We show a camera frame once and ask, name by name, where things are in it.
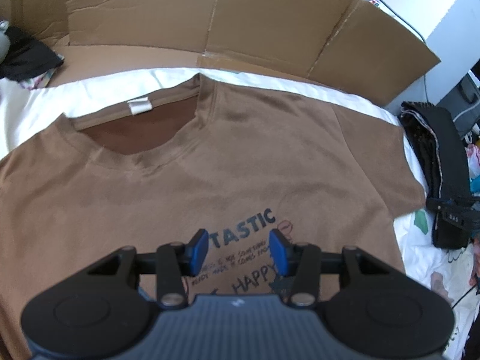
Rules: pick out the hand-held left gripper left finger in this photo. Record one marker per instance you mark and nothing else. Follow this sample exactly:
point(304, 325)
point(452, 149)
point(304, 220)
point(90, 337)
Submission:
point(198, 251)

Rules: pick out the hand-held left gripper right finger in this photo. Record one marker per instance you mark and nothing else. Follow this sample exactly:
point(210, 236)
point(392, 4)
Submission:
point(279, 251)

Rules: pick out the brown t-shirt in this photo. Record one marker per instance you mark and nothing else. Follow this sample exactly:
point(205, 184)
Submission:
point(225, 157)

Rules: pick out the folded black knit sweater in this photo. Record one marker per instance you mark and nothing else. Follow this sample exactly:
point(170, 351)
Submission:
point(442, 150)

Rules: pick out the grey storage bag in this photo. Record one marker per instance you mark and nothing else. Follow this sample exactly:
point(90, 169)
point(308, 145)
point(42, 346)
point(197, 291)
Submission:
point(468, 90)

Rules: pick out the folded brown cardboard sheet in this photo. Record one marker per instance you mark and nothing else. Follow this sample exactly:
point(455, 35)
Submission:
point(262, 26)

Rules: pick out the cream bear print blanket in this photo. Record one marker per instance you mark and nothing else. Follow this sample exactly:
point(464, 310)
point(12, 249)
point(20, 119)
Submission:
point(15, 120)

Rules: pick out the floral patterned cloth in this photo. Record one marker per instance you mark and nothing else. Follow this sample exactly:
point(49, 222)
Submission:
point(35, 81)

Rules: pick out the crumpled black garment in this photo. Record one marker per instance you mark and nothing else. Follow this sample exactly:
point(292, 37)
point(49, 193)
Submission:
point(26, 56)

